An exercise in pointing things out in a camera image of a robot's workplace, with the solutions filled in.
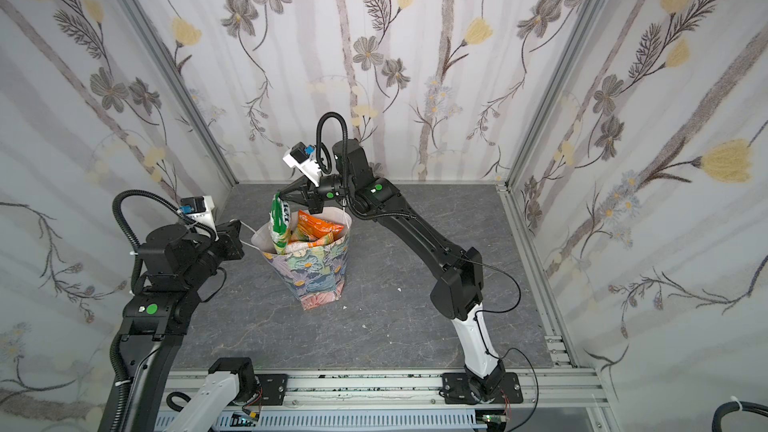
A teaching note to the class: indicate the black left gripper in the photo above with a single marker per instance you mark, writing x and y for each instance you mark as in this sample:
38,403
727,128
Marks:
228,233

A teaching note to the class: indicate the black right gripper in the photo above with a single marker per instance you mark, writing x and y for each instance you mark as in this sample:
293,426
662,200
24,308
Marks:
308,195

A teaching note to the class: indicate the green snack packet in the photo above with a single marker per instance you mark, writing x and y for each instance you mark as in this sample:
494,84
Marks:
280,224

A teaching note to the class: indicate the small orange snack packet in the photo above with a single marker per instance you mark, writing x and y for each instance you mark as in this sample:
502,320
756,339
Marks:
316,230

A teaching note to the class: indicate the floral white paper bag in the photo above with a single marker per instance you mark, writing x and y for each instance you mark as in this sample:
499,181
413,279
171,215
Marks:
315,276

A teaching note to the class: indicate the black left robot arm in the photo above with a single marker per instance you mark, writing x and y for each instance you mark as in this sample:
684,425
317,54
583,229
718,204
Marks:
170,267

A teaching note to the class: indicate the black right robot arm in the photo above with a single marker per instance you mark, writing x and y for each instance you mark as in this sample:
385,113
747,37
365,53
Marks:
334,168

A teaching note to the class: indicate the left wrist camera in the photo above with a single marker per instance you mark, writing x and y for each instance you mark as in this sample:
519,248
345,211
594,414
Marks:
197,212

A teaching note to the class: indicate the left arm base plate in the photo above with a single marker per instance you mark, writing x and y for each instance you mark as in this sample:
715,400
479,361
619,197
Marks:
272,389

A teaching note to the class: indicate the white vented cable duct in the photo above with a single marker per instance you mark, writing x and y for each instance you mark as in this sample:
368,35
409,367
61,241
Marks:
353,420

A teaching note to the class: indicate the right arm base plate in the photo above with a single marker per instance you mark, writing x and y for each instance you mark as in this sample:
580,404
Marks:
455,390

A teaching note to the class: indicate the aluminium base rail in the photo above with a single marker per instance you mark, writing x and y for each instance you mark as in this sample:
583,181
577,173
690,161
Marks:
563,397

